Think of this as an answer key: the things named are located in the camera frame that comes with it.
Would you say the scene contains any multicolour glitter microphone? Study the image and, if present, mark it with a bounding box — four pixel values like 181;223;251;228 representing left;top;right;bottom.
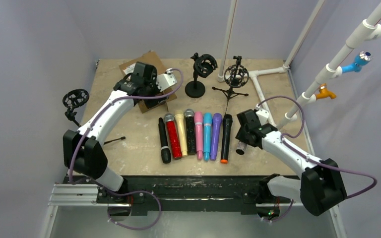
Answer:
235;141;247;155

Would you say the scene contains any red glitter microphone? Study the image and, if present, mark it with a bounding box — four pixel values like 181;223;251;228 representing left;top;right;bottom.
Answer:
164;113;182;160

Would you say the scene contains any black orange-tipped microphone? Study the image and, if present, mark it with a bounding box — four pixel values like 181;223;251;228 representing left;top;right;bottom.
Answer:
220;114;233;164

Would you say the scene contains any cream microphone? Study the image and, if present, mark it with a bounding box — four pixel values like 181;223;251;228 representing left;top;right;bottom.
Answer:
174;110;188;157

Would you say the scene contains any purple microphone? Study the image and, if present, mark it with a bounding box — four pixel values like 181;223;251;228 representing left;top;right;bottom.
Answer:
210;113;223;161

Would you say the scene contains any black glitter microphone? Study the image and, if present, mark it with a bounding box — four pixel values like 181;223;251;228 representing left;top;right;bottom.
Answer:
184;109;197;155

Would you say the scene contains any brown cardboard box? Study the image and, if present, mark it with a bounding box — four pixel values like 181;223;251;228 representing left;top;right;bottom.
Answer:
113;51;177;113

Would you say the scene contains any teal microphone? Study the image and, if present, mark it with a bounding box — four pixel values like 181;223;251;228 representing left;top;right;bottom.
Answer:
203;113;213;161

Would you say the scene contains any pink microphone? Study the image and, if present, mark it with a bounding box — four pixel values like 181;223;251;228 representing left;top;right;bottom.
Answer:
194;112;203;160

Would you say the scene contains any tripod shock mount stand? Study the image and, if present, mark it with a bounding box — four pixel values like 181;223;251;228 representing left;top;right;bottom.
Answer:
212;56;249;114

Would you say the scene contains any round base microphone stand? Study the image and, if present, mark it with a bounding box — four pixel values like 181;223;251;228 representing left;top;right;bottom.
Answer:
185;53;218;98

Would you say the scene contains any tripod microphone stand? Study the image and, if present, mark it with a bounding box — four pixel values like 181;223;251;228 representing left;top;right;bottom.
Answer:
63;89;134;149

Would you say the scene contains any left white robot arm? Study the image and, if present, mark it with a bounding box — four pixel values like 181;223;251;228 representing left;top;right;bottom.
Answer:
63;62;177;193

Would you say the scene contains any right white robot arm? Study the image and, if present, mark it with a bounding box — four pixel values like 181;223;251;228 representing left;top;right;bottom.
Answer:
236;110;348;216

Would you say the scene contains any small black microphone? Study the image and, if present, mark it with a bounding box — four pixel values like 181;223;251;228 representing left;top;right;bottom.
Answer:
158;118;171;164

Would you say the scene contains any orange pipe fitting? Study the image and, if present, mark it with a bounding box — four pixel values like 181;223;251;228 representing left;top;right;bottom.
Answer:
315;83;337;100

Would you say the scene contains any blue pipe fitting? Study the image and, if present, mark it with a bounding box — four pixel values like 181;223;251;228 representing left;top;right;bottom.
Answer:
341;51;373;73

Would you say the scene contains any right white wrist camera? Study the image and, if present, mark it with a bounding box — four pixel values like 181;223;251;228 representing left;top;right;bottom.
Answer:
254;104;270;125

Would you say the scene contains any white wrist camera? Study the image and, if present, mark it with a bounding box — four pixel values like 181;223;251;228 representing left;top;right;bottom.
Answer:
156;68;177;92
254;104;270;125

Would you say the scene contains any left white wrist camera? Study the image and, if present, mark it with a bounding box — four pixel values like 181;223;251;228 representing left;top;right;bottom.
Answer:
156;68;177;92

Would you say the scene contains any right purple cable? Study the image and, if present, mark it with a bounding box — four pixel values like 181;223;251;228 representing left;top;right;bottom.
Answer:
255;95;378;223

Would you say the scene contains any purple cable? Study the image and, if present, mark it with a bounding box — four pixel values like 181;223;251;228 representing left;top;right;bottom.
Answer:
255;95;378;223
67;68;185;231

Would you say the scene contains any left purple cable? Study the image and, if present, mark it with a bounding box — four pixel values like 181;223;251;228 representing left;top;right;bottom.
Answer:
67;68;185;231

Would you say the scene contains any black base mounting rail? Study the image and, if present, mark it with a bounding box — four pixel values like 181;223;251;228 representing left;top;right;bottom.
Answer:
74;176;290;216

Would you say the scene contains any aluminium rail frame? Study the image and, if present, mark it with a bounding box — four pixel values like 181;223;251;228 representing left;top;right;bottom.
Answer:
48;183;347;238

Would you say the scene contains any white PVC pipe frame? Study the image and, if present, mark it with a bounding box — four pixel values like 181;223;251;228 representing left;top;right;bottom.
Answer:
229;0;381;138

